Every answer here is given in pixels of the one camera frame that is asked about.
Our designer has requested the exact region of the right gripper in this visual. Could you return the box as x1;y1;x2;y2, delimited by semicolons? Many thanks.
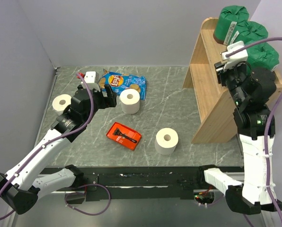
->
213;60;247;107

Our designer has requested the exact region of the white paper towel roll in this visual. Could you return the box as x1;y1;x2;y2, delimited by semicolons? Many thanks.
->
52;94;71;116
119;88;140;114
155;128;178;155

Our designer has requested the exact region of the green roll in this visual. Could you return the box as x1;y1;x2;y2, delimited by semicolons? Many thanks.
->
228;21;268;45
247;43;280;72
213;5;249;45

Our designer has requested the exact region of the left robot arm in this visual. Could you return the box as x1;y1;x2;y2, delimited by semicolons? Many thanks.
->
0;85;116;215

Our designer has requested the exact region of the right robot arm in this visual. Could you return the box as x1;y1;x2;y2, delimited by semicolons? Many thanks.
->
196;61;282;215

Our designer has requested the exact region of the wooden shelf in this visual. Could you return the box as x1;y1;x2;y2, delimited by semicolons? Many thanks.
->
182;17;282;144

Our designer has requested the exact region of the blue Lays chips bag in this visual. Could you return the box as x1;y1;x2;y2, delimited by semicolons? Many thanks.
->
98;70;146;100

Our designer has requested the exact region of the black razor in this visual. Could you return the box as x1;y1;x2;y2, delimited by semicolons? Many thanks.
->
113;128;137;143

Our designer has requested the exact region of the orange razor box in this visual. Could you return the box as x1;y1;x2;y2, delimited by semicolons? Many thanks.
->
106;122;142;150

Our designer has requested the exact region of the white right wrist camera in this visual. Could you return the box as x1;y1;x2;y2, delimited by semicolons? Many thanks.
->
221;41;248;71

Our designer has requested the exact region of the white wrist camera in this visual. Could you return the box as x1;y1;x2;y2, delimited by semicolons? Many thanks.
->
221;41;248;71
84;71;100;91

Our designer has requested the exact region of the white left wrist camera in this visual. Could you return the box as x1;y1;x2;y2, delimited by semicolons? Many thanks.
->
84;71;100;91

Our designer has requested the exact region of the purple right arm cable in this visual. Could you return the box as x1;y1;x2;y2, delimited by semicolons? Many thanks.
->
226;37;282;227

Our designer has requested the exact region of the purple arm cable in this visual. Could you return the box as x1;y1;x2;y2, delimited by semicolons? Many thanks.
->
0;72;96;220
226;37;282;227

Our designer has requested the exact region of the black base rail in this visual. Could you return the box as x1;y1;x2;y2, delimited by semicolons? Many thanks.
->
46;166;253;201

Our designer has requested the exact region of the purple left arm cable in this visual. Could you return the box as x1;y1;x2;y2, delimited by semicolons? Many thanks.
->
0;72;96;220

